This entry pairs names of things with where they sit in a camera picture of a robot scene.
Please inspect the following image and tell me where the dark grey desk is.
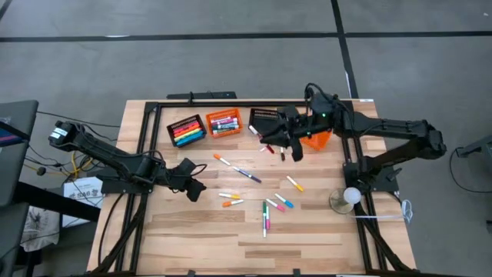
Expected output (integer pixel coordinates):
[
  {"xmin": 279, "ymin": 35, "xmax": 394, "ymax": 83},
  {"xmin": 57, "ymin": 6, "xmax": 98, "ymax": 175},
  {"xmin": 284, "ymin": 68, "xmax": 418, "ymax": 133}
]
[
  {"xmin": 0, "ymin": 99, "xmax": 39, "ymax": 209},
  {"xmin": 0, "ymin": 202, "xmax": 31, "ymax": 277}
]

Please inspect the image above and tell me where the pink highlighter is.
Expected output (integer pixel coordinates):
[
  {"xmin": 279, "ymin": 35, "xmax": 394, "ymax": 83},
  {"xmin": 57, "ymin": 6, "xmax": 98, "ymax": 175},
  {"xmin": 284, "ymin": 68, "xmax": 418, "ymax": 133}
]
[
  {"xmin": 173, "ymin": 122, "xmax": 200, "ymax": 135},
  {"xmin": 172, "ymin": 119, "xmax": 198, "ymax": 133}
]

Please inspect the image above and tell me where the long thin red marker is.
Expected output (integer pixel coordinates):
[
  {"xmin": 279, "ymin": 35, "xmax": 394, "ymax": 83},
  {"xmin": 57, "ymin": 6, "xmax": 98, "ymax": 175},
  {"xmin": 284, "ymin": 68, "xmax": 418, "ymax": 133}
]
[{"xmin": 248, "ymin": 124, "xmax": 275, "ymax": 155}]

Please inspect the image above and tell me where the black bar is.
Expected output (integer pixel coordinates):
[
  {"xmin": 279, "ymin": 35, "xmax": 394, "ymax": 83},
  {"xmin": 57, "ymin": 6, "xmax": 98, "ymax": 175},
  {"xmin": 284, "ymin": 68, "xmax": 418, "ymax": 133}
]
[{"xmin": 15, "ymin": 180, "xmax": 101, "ymax": 223}]

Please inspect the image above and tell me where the white printed cloth bag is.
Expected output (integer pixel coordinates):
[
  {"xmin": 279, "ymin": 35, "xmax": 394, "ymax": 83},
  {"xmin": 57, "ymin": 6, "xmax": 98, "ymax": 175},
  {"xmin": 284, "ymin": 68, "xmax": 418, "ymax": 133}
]
[{"xmin": 19, "ymin": 205, "xmax": 61, "ymax": 253}]

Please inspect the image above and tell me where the black plastic basket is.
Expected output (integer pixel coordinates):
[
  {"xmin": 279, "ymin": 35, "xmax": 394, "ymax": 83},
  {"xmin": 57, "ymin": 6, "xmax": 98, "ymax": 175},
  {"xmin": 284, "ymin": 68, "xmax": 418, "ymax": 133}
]
[
  {"xmin": 248, "ymin": 108, "xmax": 288, "ymax": 135},
  {"xmin": 166, "ymin": 113, "xmax": 208, "ymax": 149}
]

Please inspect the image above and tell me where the blue highlighter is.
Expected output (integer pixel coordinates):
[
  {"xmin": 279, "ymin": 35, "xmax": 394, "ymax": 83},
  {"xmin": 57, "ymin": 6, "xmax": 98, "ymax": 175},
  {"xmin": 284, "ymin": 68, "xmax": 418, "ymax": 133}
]
[
  {"xmin": 175, "ymin": 131, "xmax": 203, "ymax": 145},
  {"xmin": 176, "ymin": 133, "xmax": 204, "ymax": 147}
]

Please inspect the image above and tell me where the long thin purple marker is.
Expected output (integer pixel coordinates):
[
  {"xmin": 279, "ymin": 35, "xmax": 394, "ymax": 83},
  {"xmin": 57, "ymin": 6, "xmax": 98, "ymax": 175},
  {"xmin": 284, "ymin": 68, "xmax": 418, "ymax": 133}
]
[{"xmin": 231, "ymin": 165, "xmax": 263, "ymax": 184}]

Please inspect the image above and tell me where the orange plastic basket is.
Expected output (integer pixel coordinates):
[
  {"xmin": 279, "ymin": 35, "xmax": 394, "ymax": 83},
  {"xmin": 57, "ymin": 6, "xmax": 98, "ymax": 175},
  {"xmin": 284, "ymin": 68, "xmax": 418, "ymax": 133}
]
[
  {"xmin": 205, "ymin": 108, "xmax": 244, "ymax": 139},
  {"xmin": 299, "ymin": 128, "xmax": 334, "ymax": 152}
]

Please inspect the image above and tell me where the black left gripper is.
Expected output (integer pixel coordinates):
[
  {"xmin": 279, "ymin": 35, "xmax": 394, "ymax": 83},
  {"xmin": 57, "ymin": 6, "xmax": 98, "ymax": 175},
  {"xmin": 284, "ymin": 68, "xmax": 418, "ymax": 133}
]
[{"xmin": 164, "ymin": 156, "xmax": 208, "ymax": 203}]

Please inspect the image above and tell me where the white marker blue cap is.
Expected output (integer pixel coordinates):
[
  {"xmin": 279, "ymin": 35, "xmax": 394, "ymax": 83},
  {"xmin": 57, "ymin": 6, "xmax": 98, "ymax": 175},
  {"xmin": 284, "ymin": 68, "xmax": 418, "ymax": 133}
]
[{"xmin": 274, "ymin": 192, "xmax": 295, "ymax": 209}]

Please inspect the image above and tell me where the yellow cable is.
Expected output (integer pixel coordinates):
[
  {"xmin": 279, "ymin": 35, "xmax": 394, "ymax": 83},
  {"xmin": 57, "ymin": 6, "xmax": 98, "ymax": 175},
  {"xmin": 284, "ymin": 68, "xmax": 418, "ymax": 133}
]
[{"xmin": 71, "ymin": 150, "xmax": 96, "ymax": 177}]

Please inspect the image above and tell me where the brass lamp with white bulb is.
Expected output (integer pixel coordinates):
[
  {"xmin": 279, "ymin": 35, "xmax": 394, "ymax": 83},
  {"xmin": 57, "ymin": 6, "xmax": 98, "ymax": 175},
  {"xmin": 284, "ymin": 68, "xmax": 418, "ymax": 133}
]
[{"xmin": 329, "ymin": 186, "xmax": 363, "ymax": 215}]

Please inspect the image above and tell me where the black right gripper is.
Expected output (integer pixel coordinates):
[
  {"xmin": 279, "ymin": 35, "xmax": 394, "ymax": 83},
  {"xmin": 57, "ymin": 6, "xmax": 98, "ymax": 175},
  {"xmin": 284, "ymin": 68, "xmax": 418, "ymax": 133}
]
[{"xmin": 259, "ymin": 93, "xmax": 340, "ymax": 163}]

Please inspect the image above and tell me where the black power strip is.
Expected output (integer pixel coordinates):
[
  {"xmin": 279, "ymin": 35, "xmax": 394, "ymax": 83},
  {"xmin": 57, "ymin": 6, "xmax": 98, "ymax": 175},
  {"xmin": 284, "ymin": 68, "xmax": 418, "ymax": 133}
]
[{"xmin": 166, "ymin": 91, "xmax": 238, "ymax": 101}]

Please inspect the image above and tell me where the white lamp cable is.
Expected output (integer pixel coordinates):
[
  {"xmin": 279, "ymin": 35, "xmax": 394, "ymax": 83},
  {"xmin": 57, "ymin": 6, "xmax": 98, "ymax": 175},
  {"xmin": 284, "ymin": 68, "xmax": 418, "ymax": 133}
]
[{"xmin": 347, "ymin": 199, "xmax": 414, "ymax": 225}]

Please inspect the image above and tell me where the white printed paper sheet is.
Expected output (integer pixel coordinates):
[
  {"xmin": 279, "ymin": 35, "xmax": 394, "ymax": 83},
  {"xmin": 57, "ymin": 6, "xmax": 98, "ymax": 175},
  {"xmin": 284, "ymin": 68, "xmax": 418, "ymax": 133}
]
[{"xmin": 62, "ymin": 176, "xmax": 105, "ymax": 229}]

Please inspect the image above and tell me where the orange Sharpie highlighter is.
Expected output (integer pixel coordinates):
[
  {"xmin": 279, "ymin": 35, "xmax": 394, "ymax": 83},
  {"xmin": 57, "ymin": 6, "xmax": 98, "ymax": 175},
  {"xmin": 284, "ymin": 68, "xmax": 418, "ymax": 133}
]
[{"xmin": 174, "ymin": 125, "xmax": 201, "ymax": 139}]

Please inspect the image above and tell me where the black floor cable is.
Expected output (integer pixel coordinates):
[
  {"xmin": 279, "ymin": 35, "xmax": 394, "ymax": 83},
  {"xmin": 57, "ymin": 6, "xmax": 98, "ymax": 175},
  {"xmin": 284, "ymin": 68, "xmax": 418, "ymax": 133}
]
[
  {"xmin": 448, "ymin": 148, "xmax": 492, "ymax": 195},
  {"xmin": 36, "ymin": 110, "xmax": 124, "ymax": 129}
]

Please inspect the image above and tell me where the yellow-green highlighter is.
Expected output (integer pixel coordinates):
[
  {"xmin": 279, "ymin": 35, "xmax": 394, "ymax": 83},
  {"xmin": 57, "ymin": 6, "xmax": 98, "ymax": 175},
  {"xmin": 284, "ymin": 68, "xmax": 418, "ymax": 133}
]
[{"xmin": 175, "ymin": 128, "xmax": 202, "ymax": 142}]

